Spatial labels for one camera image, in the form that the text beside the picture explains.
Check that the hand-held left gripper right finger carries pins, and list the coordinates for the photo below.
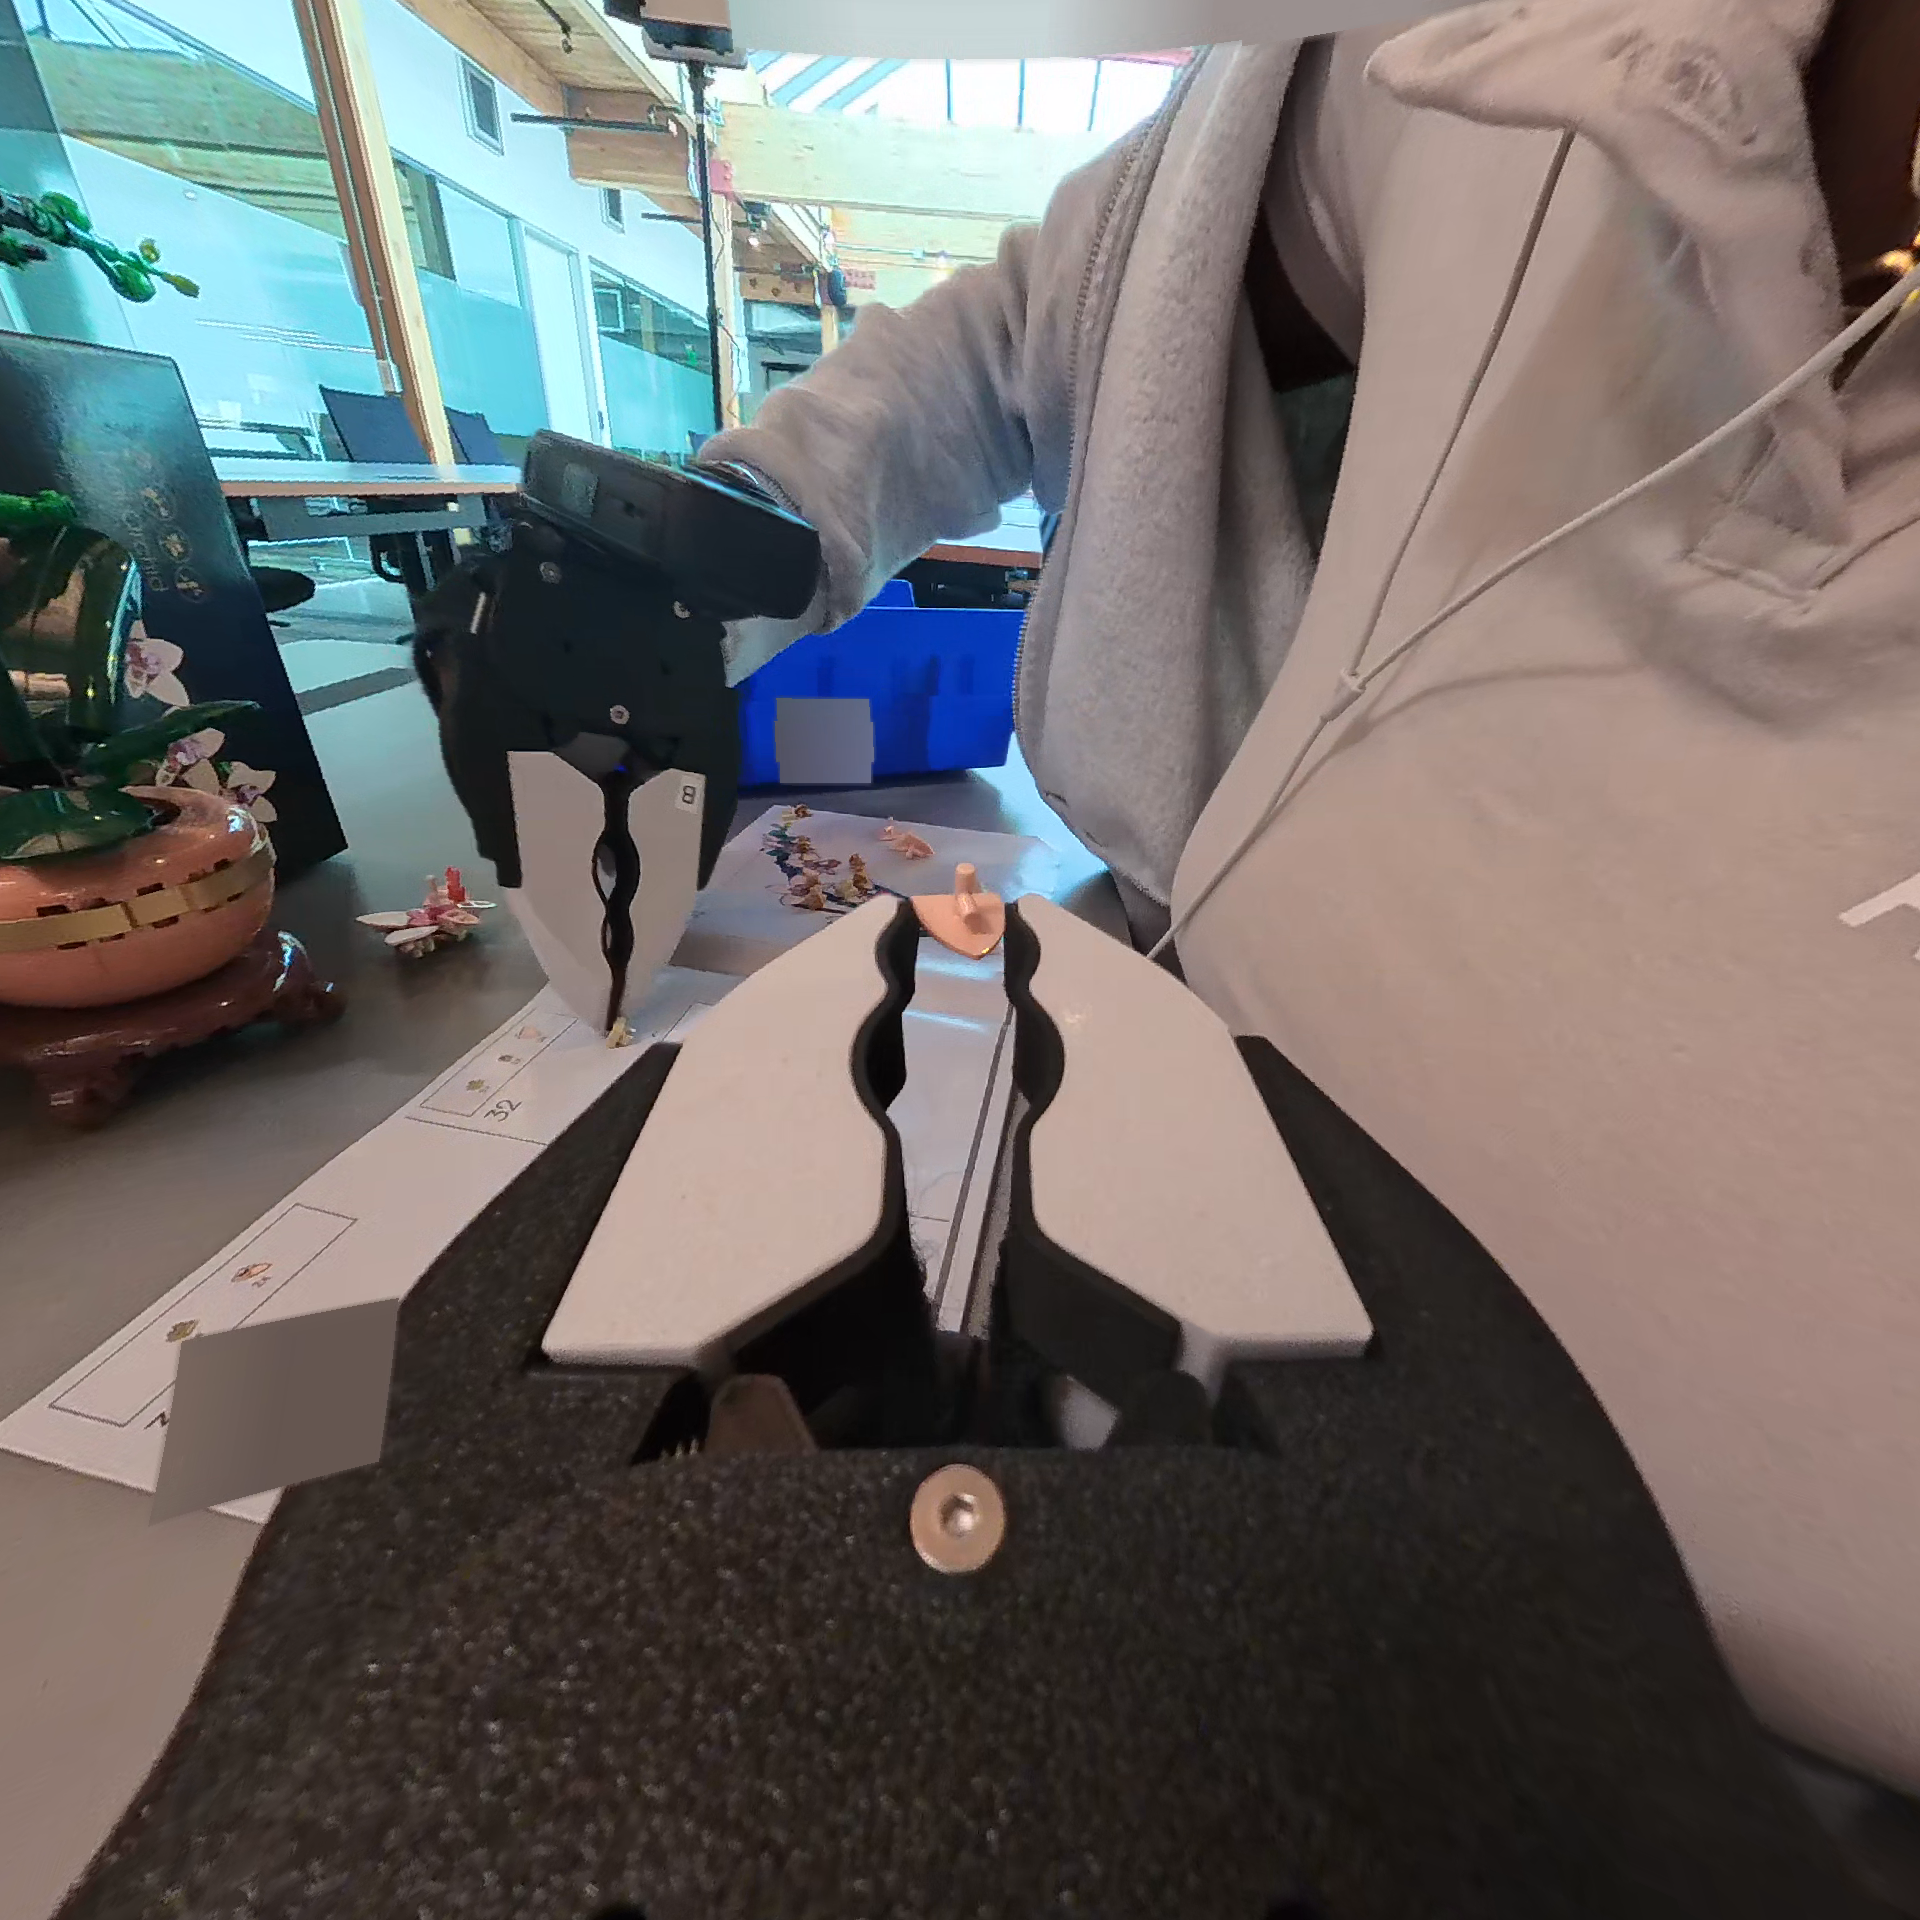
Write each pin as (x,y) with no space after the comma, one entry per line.
(1185,1172)

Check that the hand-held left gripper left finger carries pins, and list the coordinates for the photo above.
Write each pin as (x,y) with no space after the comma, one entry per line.
(750,1141)

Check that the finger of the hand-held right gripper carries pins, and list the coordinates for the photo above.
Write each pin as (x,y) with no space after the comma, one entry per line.
(668,869)
(555,855)

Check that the pink petal brick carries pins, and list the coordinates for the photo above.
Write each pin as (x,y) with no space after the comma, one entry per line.
(900,839)
(966,921)

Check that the person's right forearm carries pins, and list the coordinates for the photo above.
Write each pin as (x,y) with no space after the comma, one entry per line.
(914,406)

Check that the grey office desk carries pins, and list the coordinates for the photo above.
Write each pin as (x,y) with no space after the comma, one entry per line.
(360,480)

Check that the assembled toy brick flower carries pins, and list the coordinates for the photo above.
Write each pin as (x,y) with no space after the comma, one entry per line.
(428,915)

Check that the blue plastic bin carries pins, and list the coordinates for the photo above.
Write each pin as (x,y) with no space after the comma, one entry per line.
(945,721)

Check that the toy brick instruction booklet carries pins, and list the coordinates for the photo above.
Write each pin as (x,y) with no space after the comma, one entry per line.
(375,1200)

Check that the person's torso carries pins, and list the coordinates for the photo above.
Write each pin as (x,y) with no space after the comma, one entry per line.
(1500,902)

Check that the toy brick orchid plant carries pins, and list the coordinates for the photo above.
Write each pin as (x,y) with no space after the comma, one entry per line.
(120,902)

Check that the dark toy set box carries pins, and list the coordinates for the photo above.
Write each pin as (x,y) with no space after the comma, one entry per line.
(120,451)

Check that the black tripod with camera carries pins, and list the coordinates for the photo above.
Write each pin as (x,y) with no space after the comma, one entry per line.
(705,225)

